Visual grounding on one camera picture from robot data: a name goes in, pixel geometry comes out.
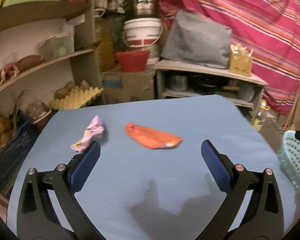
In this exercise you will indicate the dark blue plastic crate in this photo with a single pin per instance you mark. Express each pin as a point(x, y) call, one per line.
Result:
point(15, 151)

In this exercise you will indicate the wicker basket with potatoes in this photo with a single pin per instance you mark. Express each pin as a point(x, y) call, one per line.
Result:
point(0, 132)

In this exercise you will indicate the white plastic bucket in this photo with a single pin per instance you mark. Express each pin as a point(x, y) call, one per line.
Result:
point(141, 32)

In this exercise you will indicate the cardboard box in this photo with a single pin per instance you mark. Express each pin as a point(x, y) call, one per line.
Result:
point(119, 86)

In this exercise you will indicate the yellow utensil holder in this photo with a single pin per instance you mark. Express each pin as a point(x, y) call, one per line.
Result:
point(241, 60)

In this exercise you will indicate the yellow oil bottle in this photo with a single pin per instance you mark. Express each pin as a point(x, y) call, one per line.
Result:
point(105, 49)

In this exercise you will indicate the striped red cloth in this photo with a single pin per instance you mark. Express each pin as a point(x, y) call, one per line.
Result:
point(270, 28)

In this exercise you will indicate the pink candy wrapper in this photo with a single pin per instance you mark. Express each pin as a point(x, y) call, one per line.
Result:
point(95, 130)

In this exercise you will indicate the light blue trash basket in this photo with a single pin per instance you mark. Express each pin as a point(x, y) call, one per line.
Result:
point(289, 157)

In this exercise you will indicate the yellow egg tray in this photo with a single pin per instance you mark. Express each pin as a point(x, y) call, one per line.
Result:
point(77, 98)

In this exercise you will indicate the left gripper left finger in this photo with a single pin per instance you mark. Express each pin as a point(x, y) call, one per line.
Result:
point(36, 217)

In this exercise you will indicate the blue table cloth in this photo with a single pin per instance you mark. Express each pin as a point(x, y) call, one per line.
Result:
point(137, 193)

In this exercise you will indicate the orange snack packet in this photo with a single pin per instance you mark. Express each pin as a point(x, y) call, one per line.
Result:
point(151, 138)

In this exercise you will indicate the clear bottle on floor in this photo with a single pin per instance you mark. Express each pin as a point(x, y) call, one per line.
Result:
point(261, 115)

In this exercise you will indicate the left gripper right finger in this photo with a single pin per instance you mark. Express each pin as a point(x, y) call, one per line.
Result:
point(252, 208)

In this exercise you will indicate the steel cooking pot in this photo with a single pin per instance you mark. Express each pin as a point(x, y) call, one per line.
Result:
point(140, 9)

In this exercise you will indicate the grey low shelf unit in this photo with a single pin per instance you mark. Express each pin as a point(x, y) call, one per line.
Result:
point(183, 80)

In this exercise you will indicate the grey fabric cover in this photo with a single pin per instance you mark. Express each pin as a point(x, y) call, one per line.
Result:
point(196, 40)

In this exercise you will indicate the wooden wall shelf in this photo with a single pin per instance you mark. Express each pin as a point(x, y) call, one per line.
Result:
point(23, 27)

